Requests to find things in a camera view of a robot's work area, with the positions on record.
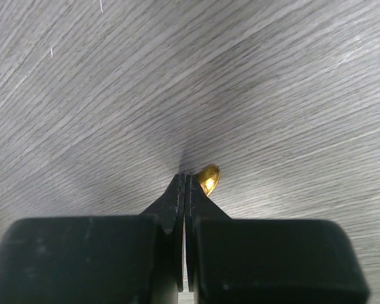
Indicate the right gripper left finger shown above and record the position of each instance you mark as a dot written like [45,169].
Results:
[169,208]

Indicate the yellow wooden knife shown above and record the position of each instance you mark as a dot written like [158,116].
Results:
[209,178]

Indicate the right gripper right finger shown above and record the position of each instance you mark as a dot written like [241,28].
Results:
[196,206]

